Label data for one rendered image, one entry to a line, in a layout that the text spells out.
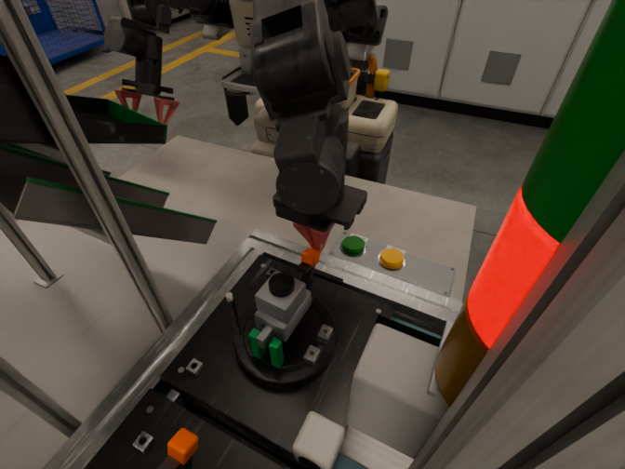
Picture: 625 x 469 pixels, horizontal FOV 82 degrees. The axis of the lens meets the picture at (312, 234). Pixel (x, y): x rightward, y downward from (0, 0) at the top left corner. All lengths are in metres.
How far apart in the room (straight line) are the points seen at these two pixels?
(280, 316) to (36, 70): 0.32
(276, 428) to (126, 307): 0.40
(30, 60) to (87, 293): 0.52
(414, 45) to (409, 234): 2.66
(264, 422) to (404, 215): 0.58
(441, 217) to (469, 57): 2.54
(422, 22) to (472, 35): 0.39
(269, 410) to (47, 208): 0.33
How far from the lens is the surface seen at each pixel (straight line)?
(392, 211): 0.89
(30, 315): 0.85
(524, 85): 3.43
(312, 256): 0.48
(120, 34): 0.95
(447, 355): 0.17
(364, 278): 0.61
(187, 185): 1.01
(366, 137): 1.39
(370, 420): 0.24
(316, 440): 0.45
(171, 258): 0.82
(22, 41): 0.39
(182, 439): 0.38
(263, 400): 0.49
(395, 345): 0.21
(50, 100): 0.40
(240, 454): 0.47
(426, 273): 0.63
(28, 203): 0.46
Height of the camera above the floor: 1.42
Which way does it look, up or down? 44 degrees down
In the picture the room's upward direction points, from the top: straight up
